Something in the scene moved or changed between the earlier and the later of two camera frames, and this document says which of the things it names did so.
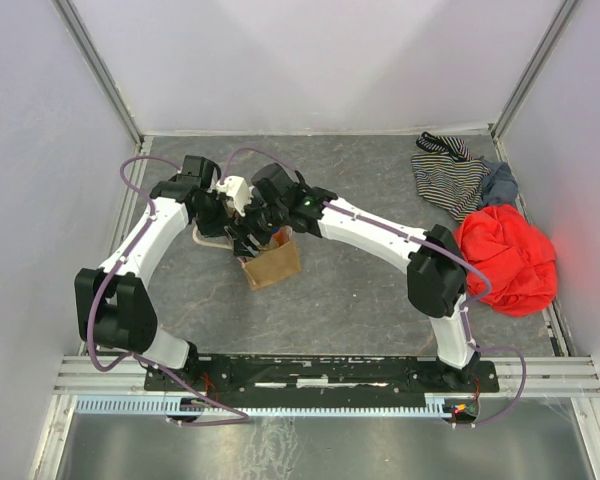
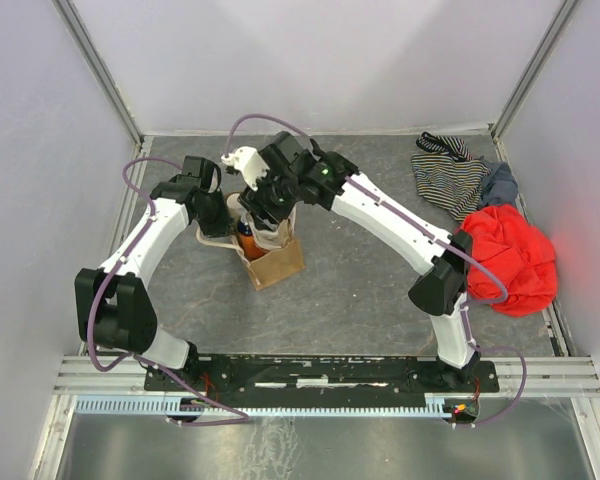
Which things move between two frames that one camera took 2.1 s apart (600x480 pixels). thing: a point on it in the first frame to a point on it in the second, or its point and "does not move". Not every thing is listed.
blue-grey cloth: (500, 187) does not move
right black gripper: (262, 223) to (264, 204)
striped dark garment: (447, 144) does not move
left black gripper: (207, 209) does not move
